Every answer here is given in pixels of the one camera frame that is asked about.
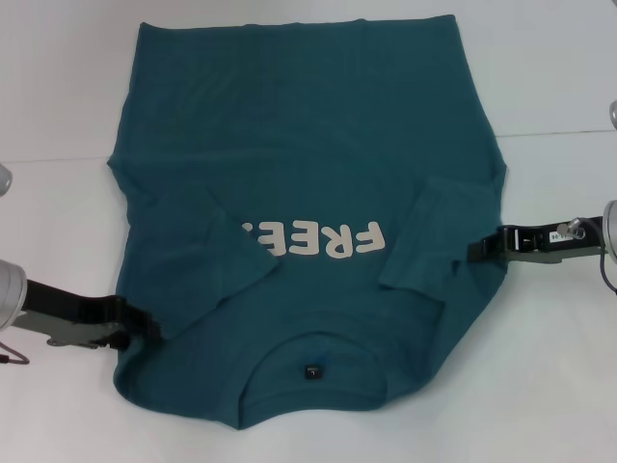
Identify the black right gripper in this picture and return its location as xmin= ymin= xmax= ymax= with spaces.
xmin=467 ymin=216 xmax=606 ymax=266

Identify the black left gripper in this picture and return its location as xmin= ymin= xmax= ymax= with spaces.
xmin=10 ymin=278 xmax=166 ymax=352

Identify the teal blue FREE t-shirt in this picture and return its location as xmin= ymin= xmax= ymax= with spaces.
xmin=105 ymin=16 xmax=513 ymax=417

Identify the left wrist cable with connector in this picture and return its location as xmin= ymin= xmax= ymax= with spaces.
xmin=0 ymin=340 xmax=31 ymax=366

